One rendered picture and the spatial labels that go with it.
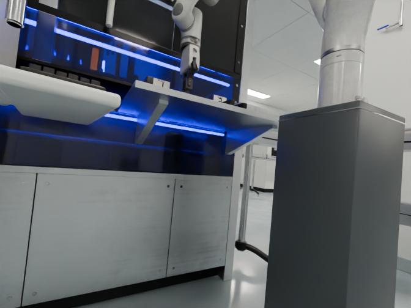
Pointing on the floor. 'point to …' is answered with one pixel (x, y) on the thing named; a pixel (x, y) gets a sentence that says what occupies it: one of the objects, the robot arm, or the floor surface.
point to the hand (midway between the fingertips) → (187, 84)
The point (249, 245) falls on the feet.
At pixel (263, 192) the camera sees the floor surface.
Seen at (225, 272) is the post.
